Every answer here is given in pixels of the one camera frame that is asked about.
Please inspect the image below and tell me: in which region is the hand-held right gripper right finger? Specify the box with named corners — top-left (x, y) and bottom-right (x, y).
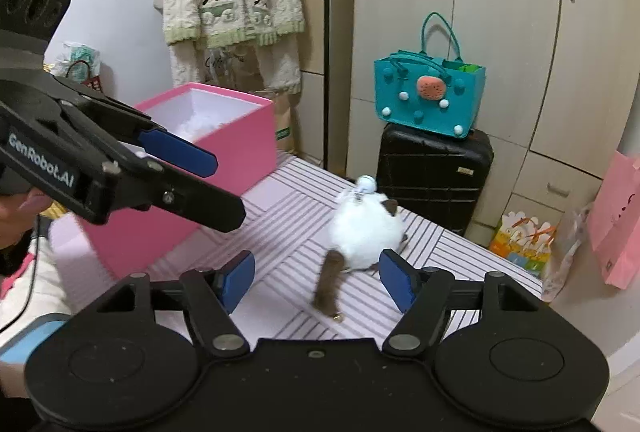
top-left (378, 249), bottom-right (543, 354)

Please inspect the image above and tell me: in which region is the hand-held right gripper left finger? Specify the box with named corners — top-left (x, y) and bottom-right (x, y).
top-left (95, 250), bottom-right (257, 354)

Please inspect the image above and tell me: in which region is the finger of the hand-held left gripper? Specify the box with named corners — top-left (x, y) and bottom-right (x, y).
top-left (104, 160), bottom-right (246, 233)
top-left (50, 78), bottom-right (220, 178)

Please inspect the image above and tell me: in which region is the pink storage box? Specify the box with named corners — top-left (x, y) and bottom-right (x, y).
top-left (49, 82), bottom-right (279, 281)

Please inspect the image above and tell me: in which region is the white plush with brown tail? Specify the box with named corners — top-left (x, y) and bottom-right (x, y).
top-left (312, 175), bottom-right (409, 323)

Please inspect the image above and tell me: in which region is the person's left hand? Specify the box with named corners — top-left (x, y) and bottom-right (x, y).
top-left (0, 191), bottom-right (51, 263)

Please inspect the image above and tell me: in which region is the white fluffy plush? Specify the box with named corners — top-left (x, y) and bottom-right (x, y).
top-left (176, 111), bottom-right (227, 139)

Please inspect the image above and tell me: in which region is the white plastic bag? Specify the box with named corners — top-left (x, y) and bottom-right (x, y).
top-left (52, 40), bottom-right (106, 80)

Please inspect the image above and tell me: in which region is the brown paper bag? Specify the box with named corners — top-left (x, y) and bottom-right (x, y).
top-left (249, 88), bottom-right (296, 155)

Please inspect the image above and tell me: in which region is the black suitcase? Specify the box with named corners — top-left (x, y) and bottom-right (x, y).
top-left (376, 122), bottom-right (495, 239)

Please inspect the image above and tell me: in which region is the colourful gift bag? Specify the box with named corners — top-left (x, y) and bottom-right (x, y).
top-left (488, 210), bottom-right (559, 278)

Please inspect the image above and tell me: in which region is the cream fleece garment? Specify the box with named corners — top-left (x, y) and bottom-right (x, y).
top-left (167, 33), bottom-right (302, 95)

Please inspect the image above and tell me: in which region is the clear plastic bag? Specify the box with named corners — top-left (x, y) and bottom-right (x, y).
top-left (542, 204), bottom-right (597, 303)

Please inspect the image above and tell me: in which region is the light blue object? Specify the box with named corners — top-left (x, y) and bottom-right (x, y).
top-left (0, 319), bottom-right (69, 371)

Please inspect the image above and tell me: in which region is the teal felt handbag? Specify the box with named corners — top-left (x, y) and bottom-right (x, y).
top-left (373, 12), bottom-right (487, 141)

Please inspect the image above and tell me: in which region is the pink paper bag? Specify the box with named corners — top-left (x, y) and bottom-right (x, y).
top-left (587, 150), bottom-right (640, 289)

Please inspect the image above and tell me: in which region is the beige wardrobe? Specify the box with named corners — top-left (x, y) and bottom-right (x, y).
top-left (300, 0), bottom-right (640, 263)

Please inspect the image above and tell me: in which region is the black cable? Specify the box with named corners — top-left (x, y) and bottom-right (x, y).
top-left (0, 216), bottom-right (42, 334)

